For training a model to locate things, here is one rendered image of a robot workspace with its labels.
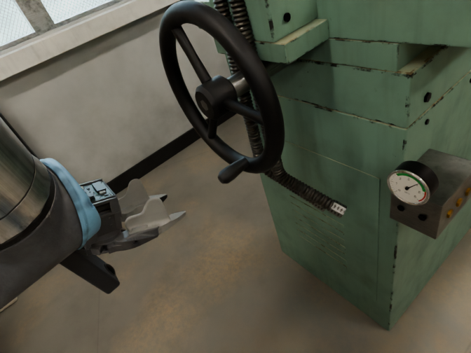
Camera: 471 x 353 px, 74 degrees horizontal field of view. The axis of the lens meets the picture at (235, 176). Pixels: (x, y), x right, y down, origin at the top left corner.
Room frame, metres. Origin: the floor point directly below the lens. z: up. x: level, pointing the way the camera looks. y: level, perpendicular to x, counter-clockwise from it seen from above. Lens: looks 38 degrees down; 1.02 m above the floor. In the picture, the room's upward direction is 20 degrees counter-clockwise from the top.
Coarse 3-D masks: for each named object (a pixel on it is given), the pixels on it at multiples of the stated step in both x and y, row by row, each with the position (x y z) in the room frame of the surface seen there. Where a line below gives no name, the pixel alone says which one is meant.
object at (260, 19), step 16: (256, 0) 0.47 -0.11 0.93; (272, 0) 0.46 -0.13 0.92; (288, 0) 0.47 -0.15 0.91; (304, 0) 0.48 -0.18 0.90; (256, 16) 0.48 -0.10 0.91; (272, 16) 0.45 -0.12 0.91; (288, 16) 0.46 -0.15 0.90; (304, 16) 0.48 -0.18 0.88; (256, 32) 0.48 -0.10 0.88; (272, 32) 0.45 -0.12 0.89; (288, 32) 0.47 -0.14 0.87
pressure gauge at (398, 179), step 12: (396, 168) 0.32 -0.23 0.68; (408, 168) 0.31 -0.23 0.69; (420, 168) 0.30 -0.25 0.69; (396, 180) 0.31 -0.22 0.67; (408, 180) 0.30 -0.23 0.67; (420, 180) 0.28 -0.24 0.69; (432, 180) 0.28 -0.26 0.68; (396, 192) 0.31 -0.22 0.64; (408, 192) 0.30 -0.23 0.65; (420, 192) 0.28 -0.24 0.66; (432, 192) 0.27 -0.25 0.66; (420, 204) 0.28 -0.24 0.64
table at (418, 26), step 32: (320, 0) 0.49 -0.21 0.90; (352, 0) 0.44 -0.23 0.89; (384, 0) 0.40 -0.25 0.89; (416, 0) 0.36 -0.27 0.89; (448, 0) 0.33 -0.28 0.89; (320, 32) 0.47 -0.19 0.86; (352, 32) 0.44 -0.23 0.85; (384, 32) 0.40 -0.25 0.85; (416, 32) 0.36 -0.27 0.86; (448, 32) 0.33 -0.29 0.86
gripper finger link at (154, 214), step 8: (152, 200) 0.36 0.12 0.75; (160, 200) 0.36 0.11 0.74; (144, 208) 0.35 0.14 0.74; (152, 208) 0.36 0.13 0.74; (160, 208) 0.36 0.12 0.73; (136, 216) 0.35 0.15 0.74; (144, 216) 0.35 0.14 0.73; (152, 216) 0.35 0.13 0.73; (160, 216) 0.35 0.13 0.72; (168, 216) 0.36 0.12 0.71; (176, 216) 0.36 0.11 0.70; (128, 224) 0.34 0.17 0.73; (136, 224) 0.35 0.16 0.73; (144, 224) 0.35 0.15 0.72; (152, 224) 0.35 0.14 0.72; (160, 224) 0.35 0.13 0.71; (168, 224) 0.35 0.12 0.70; (136, 232) 0.34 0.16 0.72; (160, 232) 0.34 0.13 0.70
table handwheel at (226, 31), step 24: (168, 24) 0.51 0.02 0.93; (192, 24) 0.46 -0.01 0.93; (216, 24) 0.41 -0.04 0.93; (168, 48) 0.56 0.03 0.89; (192, 48) 0.51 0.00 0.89; (240, 48) 0.38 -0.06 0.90; (168, 72) 0.58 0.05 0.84; (240, 72) 0.50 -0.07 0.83; (264, 72) 0.36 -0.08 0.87; (216, 96) 0.45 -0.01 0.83; (264, 96) 0.35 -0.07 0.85; (192, 120) 0.57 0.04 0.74; (216, 120) 0.50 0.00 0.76; (264, 120) 0.36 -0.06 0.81; (216, 144) 0.52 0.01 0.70; (264, 144) 0.37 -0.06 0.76; (264, 168) 0.39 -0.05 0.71
